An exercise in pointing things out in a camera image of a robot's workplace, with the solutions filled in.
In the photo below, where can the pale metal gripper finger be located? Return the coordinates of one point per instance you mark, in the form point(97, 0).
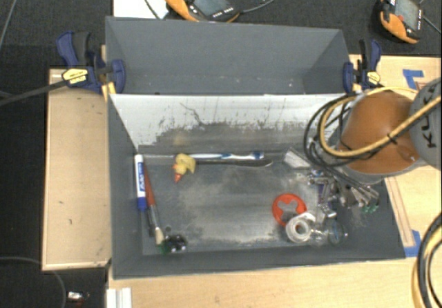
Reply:
point(319, 180)
point(324, 213)

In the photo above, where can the clear glass thing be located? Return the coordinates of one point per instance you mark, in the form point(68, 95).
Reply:
point(336, 234)

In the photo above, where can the silver foil packet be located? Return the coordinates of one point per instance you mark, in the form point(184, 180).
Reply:
point(296, 159)

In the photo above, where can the white tape roll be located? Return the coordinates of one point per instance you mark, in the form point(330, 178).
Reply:
point(293, 232)

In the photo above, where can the blue and white toothbrush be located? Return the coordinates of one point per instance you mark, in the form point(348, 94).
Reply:
point(228, 155)

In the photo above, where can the grey metal bin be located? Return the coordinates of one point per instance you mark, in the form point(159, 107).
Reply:
point(221, 196)

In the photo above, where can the yellow rubber duck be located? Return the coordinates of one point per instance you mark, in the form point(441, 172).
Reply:
point(184, 165)

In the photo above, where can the black and green toy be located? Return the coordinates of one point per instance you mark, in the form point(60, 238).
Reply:
point(174, 243)

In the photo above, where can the white and blue marker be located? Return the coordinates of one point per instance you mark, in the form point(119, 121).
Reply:
point(140, 182)

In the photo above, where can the pale wood board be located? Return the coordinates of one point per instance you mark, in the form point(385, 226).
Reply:
point(76, 168)

